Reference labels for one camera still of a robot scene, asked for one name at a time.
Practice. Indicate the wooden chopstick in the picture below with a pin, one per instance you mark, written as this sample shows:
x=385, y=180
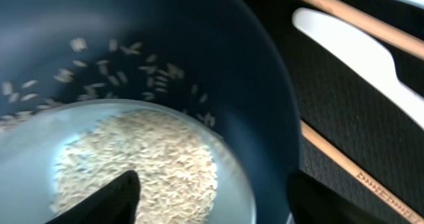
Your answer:
x=359, y=174
x=371, y=25

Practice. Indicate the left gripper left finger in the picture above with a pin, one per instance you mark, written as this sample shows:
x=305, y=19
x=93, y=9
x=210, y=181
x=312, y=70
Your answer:
x=115, y=203

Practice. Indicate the left wooden chopstick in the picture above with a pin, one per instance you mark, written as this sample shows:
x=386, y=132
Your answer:
x=359, y=174

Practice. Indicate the round black serving tray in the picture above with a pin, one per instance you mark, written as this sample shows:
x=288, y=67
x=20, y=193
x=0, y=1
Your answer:
x=349, y=112

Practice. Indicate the right wooden chopstick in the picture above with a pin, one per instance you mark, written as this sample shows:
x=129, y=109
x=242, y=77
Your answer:
x=371, y=25

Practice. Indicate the dark blue plate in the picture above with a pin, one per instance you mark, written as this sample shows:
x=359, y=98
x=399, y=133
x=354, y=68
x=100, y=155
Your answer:
x=211, y=59

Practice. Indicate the light blue bowl with rice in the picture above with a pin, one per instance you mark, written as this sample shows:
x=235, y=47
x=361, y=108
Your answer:
x=28, y=152

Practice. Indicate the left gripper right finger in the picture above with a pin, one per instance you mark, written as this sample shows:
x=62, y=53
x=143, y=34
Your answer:
x=311, y=202

